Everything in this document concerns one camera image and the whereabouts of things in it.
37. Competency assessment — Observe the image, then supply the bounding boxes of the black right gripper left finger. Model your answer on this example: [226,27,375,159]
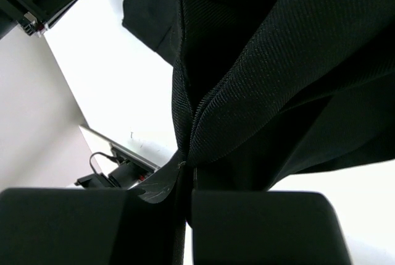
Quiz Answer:
[1,154,185,264]

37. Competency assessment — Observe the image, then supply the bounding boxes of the black pleated skirt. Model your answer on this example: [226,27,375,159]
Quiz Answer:
[120,0,395,191]

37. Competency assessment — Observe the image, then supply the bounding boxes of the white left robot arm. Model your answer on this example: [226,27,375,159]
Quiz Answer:
[1,0,154,189]

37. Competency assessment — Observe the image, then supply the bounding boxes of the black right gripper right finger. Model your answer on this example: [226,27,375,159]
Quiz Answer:
[186,169,352,264]

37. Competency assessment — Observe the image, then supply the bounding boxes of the aluminium table edge rail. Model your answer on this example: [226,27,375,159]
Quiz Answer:
[80,124,160,171]

